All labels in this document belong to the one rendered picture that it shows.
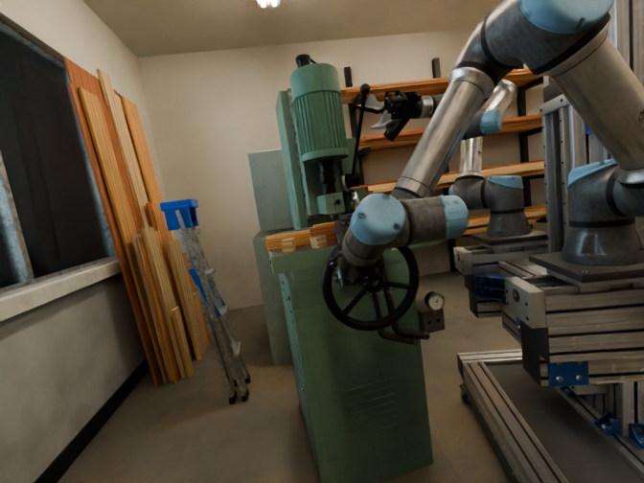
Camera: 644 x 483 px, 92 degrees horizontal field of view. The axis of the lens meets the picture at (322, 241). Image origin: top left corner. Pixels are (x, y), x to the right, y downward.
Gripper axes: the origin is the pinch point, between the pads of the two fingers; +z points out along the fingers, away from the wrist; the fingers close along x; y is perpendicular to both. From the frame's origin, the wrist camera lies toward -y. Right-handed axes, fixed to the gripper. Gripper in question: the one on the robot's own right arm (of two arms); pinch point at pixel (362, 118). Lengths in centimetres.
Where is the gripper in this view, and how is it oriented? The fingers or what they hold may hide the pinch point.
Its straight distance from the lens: 116.3
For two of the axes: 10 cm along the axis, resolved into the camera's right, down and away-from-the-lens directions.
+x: 2.5, 7.4, -6.2
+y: 0.4, -6.5, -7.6
